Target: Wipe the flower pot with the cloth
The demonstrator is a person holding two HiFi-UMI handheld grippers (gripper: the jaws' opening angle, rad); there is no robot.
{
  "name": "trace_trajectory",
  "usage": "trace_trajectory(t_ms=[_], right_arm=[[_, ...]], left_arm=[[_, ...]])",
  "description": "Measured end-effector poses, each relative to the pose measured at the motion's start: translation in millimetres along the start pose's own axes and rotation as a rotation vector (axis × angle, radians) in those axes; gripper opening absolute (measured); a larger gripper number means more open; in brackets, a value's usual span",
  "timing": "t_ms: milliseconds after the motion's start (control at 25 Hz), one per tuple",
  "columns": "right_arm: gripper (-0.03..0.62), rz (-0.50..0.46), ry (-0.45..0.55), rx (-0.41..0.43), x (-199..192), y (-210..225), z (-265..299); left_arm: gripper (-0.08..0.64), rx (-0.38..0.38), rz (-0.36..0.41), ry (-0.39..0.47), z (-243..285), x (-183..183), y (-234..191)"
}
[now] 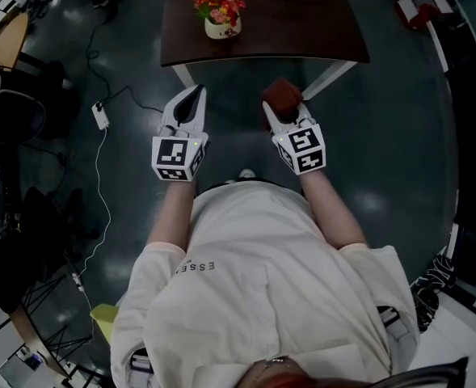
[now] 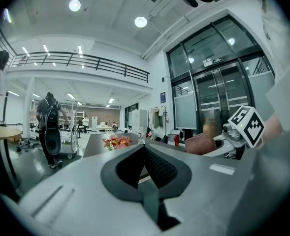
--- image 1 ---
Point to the dark red wiping cloth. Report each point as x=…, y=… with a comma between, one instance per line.
x=284, y=97

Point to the person's right forearm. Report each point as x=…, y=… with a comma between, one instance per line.
x=330, y=212

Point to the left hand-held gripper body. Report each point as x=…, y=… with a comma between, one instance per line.
x=173, y=156

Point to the person in white shirt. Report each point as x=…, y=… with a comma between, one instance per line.
x=258, y=289

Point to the black office chair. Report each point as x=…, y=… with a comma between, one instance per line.
x=11, y=115

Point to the person's left forearm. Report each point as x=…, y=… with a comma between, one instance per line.
x=173, y=216

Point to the yellow-green seat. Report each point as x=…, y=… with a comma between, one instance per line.
x=105, y=321

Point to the red and white box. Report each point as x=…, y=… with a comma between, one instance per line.
x=421, y=8

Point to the white power strip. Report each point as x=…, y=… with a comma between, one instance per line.
x=101, y=115

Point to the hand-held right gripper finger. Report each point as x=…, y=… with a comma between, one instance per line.
x=272, y=121
x=306, y=115

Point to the round light wooden table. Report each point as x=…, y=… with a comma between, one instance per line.
x=11, y=39

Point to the black and white patterned bag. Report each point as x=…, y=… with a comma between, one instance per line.
x=433, y=285

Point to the flower pot with pink flowers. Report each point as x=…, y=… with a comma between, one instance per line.
x=217, y=30

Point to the person's black trousers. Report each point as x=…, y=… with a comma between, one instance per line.
x=221, y=185

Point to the black backpack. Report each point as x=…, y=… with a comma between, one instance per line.
x=56, y=233

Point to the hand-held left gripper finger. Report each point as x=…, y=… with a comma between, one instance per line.
x=200, y=121
x=168, y=113

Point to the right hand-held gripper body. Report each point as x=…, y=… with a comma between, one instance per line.
x=302, y=148

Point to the dark brown wooden table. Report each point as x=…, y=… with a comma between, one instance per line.
x=302, y=22

